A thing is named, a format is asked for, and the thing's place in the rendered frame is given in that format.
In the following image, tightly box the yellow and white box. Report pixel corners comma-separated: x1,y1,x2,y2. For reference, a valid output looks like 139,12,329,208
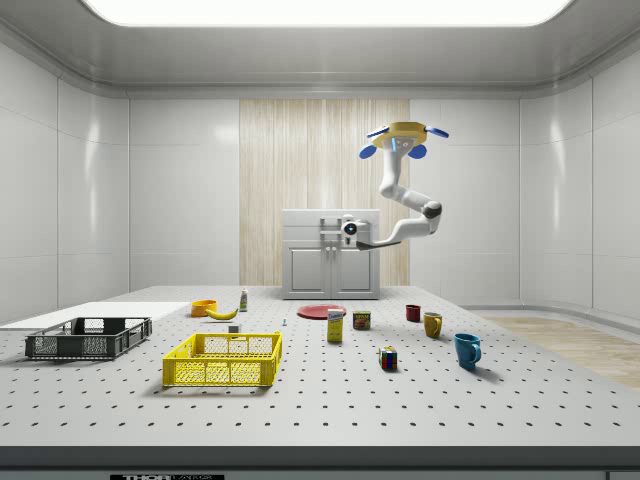
327,308,347,344

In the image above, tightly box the red plate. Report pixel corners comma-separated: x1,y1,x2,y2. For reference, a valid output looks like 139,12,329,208
296,303,347,321

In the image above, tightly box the white board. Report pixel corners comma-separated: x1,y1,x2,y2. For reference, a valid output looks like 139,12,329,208
0,301,191,331

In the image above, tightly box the yellow basket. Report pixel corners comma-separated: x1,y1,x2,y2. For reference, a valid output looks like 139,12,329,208
162,332,284,389

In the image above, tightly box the dark grey basket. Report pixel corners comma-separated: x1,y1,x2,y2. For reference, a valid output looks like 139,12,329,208
24,316,154,362

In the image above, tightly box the white cabinet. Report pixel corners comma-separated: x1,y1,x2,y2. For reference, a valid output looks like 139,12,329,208
281,208,382,301

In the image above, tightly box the blue mug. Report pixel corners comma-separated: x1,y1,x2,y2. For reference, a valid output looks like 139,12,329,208
453,333,482,371

